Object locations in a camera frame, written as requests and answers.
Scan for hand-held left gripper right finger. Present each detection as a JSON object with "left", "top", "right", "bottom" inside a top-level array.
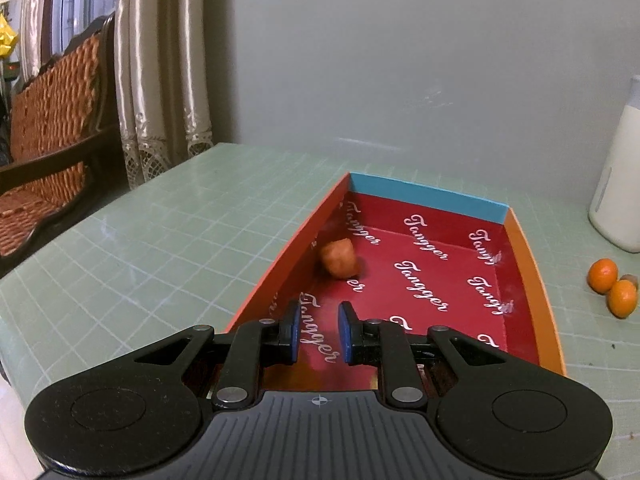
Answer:
[{"left": 337, "top": 301, "right": 507, "bottom": 408}]

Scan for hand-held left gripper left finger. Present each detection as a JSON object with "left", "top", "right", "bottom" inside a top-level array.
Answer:
[{"left": 134, "top": 301, "right": 301, "bottom": 411}]

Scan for reddish orange fruit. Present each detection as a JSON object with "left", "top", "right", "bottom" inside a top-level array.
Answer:
[{"left": 320, "top": 240, "right": 359, "bottom": 278}]

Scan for red cardboard box orange sides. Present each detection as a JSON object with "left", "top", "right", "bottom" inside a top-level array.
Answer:
[{"left": 223, "top": 172, "right": 568, "bottom": 392}]

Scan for green grid cutting mat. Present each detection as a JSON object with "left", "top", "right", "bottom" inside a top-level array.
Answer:
[{"left": 0, "top": 142, "right": 640, "bottom": 480}]

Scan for orange mandarin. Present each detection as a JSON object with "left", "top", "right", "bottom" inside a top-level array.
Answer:
[
  {"left": 606, "top": 280, "right": 639, "bottom": 319},
  {"left": 587, "top": 258, "right": 619, "bottom": 294}
]

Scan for beige lace curtain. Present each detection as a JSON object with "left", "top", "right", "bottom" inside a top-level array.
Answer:
[
  {"left": 114, "top": 0, "right": 217, "bottom": 191},
  {"left": 19, "top": 0, "right": 56, "bottom": 83}
]

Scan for white plastic bottle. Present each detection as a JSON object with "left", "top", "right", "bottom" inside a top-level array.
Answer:
[{"left": 588, "top": 75, "right": 640, "bottom": 254}]

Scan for wicker wooden bench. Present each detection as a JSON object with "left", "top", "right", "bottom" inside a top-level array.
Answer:
[{"left": 0, "top": 12, "right": 126, "bottom": 278}]

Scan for yellow ribbon bow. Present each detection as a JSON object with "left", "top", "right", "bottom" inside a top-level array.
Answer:
[{"left": 0, "top": 14, "right": 19, "bottom": 56}]

